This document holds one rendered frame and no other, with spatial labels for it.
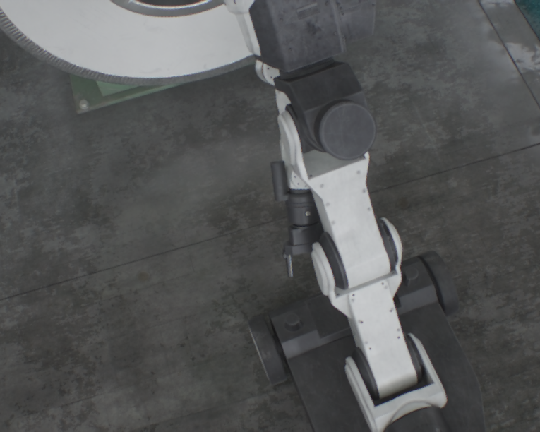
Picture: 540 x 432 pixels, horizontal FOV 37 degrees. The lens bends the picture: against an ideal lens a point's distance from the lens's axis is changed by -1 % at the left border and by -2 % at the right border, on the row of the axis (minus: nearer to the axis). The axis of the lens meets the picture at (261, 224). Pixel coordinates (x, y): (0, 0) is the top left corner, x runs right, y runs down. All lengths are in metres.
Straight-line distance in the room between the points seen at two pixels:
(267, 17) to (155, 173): 1.30
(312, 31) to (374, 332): 0.77
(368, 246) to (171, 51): 1.09
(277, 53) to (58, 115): 1.57
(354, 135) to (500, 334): 1.09
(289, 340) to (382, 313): 0.34
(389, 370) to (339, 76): 0.78
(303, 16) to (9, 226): 1.56
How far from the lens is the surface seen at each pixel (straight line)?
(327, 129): 1.54
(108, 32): 2.54
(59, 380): 2.56
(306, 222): 1.96
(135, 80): 2.70
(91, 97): 3.05
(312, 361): 2.24
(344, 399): 2.20
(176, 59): 2.67
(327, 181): 1.78
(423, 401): 2.04
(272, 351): 2.24
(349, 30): 1.66
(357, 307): 1.96
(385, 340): 2.02
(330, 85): 1.61
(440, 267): 2.32
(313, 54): 1.64
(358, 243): 1.84
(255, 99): 2.92
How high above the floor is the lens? 2.27
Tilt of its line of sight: 60 degrees down
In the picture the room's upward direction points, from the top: 13 degrees counter-clockwise
